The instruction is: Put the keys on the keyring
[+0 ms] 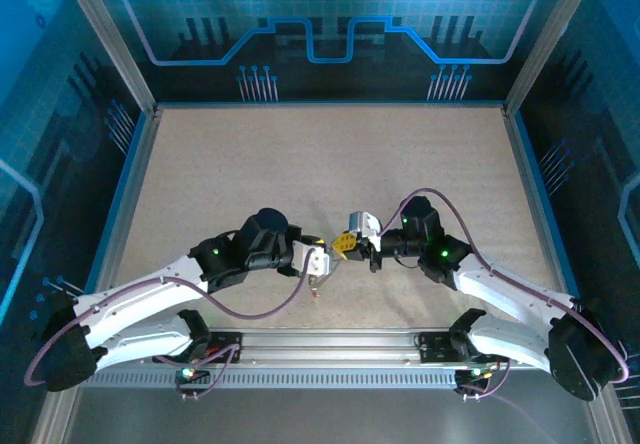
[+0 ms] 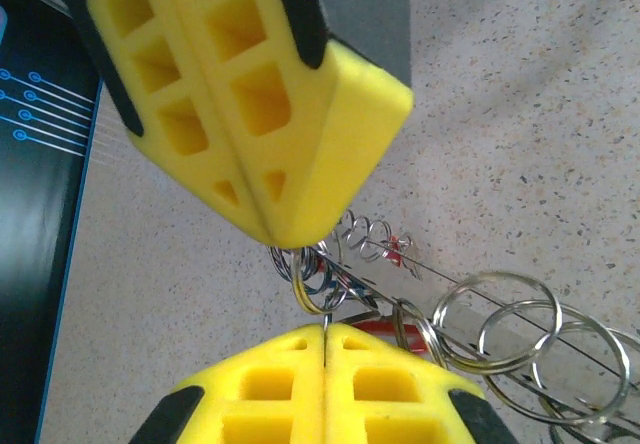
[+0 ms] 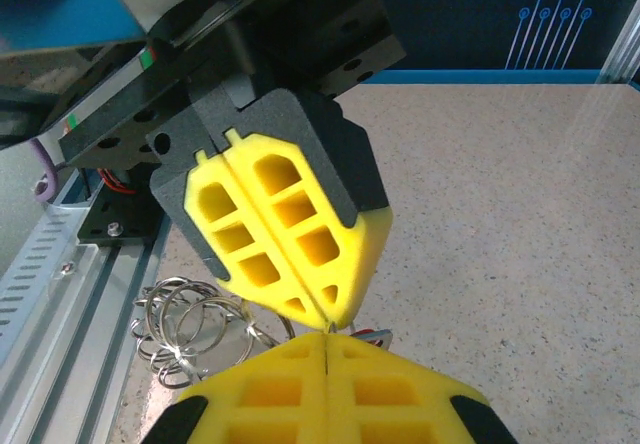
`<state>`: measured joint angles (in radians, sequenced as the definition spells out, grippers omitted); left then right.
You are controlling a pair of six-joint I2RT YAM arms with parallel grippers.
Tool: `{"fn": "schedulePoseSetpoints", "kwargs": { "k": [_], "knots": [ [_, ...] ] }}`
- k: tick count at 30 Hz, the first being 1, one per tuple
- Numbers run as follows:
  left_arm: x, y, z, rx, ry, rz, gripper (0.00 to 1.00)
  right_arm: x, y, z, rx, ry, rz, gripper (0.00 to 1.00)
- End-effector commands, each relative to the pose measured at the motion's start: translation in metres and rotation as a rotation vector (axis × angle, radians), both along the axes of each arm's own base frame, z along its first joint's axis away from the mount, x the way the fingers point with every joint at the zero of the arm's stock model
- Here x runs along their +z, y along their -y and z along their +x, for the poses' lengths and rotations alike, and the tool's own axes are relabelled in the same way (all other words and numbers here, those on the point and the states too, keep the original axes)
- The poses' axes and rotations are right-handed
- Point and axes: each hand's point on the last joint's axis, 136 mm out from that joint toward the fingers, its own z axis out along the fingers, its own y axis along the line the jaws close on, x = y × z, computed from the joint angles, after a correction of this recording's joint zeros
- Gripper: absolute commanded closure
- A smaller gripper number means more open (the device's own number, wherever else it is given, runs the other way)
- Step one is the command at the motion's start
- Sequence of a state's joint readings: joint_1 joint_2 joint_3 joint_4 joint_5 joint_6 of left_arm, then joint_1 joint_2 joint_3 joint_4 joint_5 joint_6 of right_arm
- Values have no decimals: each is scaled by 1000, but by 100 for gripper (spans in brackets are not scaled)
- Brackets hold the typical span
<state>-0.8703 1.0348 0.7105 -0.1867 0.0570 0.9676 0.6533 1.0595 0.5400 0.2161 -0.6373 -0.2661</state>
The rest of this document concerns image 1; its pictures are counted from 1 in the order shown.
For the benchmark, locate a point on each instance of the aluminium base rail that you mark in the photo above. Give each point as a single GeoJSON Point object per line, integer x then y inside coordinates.
{"type": "Point", "coordinates": [325, 346]}

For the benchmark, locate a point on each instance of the grey steel panel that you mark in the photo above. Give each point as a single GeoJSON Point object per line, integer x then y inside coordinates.
{"type": "Point", "coordinates": [300, 419]}

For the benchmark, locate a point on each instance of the aluminium corner post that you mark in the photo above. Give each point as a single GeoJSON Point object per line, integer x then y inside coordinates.
{"type": "Point", "coordinates": [545, 49]}
{"type": "Point", "coordinates": [115, 49]}

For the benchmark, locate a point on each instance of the aluminium side rail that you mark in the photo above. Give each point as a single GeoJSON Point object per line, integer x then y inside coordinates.
{"type": "Point", "coordinates": [535, 204]}
{"type": "Point", "coordinates": [130, 199]}

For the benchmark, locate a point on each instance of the red plastic key tag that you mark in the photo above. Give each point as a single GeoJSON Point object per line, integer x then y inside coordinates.
{"type": "Point", "coordinates": [314, 292]}

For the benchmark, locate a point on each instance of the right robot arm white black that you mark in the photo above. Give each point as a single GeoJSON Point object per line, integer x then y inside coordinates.
{"type": "Point", "coordinates": [510, 289]}

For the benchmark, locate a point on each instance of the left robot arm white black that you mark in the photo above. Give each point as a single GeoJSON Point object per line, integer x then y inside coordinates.
{"type": "Point", "coordinates": [130, 294]}

